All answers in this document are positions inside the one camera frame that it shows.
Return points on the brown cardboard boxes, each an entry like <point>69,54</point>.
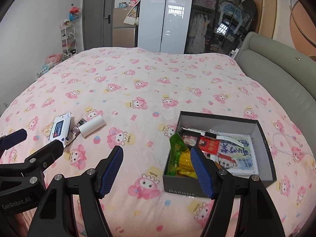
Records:
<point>123,35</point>

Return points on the blue white picture book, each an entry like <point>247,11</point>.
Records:
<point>237,160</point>

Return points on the small yellow card packet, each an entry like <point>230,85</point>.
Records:
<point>47,130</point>

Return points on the white glossy wardrobe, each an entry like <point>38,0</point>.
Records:
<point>163,25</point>

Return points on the white blue wet wipes pack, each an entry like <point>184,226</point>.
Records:
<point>60,129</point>

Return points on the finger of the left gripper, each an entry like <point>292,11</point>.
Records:
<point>43,158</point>
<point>8,141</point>

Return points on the dark grey cardboard box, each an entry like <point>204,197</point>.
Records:
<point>222,125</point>

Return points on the black framed red picture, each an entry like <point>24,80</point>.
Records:
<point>190,138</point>

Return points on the red envelope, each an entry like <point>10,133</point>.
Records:
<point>208,145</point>

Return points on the hand cream tube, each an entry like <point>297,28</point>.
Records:
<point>74,131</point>

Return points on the grey door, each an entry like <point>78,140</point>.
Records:
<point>97,23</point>

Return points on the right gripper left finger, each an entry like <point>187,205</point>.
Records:
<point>55,215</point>

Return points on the black glass display cabinet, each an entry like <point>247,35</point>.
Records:
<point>209,22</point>

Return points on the green yellow snack bag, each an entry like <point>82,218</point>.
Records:
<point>179,162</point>

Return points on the grey upholstered headboard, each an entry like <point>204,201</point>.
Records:
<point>287,74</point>

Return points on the white small shelf rack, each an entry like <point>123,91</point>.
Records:
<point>68,41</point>

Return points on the pink cartoon print blanket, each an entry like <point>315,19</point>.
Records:
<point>140,96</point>

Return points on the white paper roll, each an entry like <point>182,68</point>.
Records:
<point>90,126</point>

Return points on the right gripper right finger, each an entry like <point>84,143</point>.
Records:
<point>257,214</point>

